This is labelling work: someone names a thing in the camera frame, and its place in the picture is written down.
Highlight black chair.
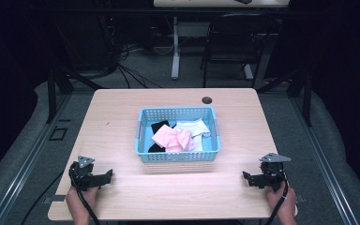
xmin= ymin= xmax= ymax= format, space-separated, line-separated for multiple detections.
xmin=200 ymin=12 xmax=278 ymax=89

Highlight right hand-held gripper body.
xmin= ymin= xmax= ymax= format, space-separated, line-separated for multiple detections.
xmin=250 ymin=152 xmax=293 ymax=193

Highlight black cloth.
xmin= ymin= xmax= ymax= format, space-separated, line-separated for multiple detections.
xmin=147 ymin=120 xmax=172 ymax=154

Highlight white cloth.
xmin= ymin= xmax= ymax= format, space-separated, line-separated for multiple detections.
xmin=173 ymin=117 xmax=212 ymax=152

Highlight person's left hand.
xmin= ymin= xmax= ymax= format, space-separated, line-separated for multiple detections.
xmin=65 ymin=185 xmax=99 ymax=220

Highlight blue perforated plastic basket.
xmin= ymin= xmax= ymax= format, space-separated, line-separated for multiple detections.
xmin=134 ymin=106 xmax=222 ymax=164

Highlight white background desk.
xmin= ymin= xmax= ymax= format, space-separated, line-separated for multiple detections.
xmin=153 ymin=0 xmax=291 ymax=81

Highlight pink cloth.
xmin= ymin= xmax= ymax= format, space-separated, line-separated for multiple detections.
xmin=151 ymin=125 xmax=196 ymax=153

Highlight person's right hand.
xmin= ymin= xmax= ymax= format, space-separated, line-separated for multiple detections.
xmin=265 ymin=182 xmax=298 ymax=220

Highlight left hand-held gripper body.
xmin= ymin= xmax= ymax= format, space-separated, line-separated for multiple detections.
xmin=68 ymin=155 xmax=108 ymax=192

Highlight black floor cables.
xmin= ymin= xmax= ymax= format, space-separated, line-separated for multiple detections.
xmin=97 ymin=15 xmax=165 ymax=90

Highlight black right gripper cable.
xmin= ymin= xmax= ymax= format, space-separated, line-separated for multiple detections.
xmin=263 ymin=170 xmax=290 ymax=225

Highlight black metal stand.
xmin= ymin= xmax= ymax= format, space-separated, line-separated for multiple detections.
xmin=45 ymin=60 xmax=106 ymax=125
xmin=255 ymin=67 xmax=314 ymax=128

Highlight black floor cable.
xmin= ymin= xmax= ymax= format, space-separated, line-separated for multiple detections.
xmin=19 ymin=170 xmax=66 ymax=225

